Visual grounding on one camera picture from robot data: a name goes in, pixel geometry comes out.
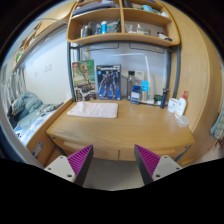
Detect white pump lotion bottle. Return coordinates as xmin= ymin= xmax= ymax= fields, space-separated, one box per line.
xmin=175 ymin=91 xmax=187 ymax=117

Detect bed with blue bedding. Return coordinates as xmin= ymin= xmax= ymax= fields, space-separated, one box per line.
xmin=6 ymin=91 xmax=73 ymax=158

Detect small blue box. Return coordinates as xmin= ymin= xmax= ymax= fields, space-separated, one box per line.
xmin=130 ymin=85 xmax=140 ymax=104

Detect green Groot toy box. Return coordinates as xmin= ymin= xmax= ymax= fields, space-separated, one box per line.
xmin=72 ymin=60 xmax=96 ymax=101

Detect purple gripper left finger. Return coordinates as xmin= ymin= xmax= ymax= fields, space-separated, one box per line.
xmin=45 ymin=145 xmax=94 ymax=186

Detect wooden wall shelf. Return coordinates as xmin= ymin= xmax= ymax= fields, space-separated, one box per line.
xmin=67 ymin=0 xmax=180 ymax=47

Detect crumpled teal blanket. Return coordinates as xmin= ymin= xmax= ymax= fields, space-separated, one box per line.
xmin=12 ymin=92 xmax=42 ymax=120

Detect black cylindrical bottle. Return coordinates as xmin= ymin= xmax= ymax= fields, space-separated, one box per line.
xmin=160 ymin=88 xmax=169 ymax=109

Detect blue robot model box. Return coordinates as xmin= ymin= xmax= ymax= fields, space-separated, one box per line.
xmin=96 ymin=65 xmax=121 ymax=100

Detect blue can on shelf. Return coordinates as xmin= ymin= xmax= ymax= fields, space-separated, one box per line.
xmin=101 ymin=21 xmax=107 ymax=34

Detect clear plastic container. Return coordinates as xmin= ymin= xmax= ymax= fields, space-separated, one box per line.
xmin=177 ymin=116 xmax=190 ymax=127

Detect white desk lamp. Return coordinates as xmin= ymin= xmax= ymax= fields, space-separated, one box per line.
xmin=109 ymin=53 xmax=152 ymax=103

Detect hanging teal cloth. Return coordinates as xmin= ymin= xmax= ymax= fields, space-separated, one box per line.
xmin=210 ymin=105 xmax=224 ymax=138

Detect white mug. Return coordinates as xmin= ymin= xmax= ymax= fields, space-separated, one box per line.
xmin=168 ymin=98 xmax=178 ymax=113

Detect tall blue white box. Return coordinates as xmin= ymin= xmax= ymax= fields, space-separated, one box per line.
xmin=141 ymin=81 xmax=149 ymax=101

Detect wooden desk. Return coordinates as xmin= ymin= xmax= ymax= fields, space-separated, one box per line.
xmin=45 ymin=98 xmax=196 ymax=162

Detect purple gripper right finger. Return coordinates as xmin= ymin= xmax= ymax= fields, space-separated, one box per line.
xmin=134 ymin=145 xmax=182 ymax=185

